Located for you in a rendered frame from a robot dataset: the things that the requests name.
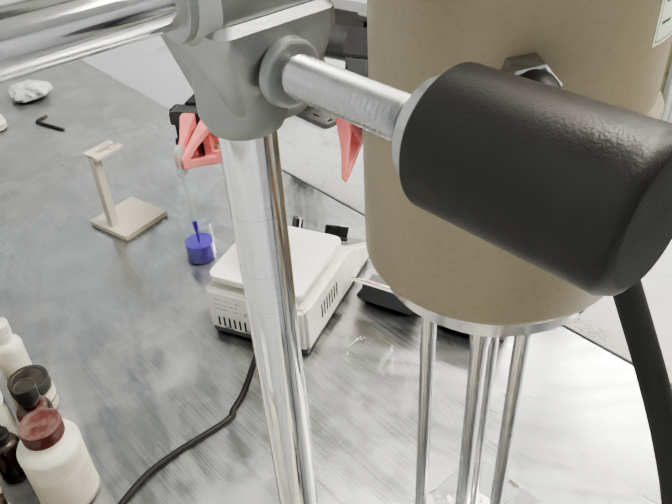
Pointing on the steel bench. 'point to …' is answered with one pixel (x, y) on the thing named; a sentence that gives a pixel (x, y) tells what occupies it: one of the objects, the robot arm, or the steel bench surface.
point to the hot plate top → (305, 271)
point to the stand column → (271, 308)
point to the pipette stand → (130, 223)
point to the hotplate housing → (326, 295)
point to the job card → (381, 295)
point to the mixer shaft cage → (468, 493)
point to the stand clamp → (403, 125)
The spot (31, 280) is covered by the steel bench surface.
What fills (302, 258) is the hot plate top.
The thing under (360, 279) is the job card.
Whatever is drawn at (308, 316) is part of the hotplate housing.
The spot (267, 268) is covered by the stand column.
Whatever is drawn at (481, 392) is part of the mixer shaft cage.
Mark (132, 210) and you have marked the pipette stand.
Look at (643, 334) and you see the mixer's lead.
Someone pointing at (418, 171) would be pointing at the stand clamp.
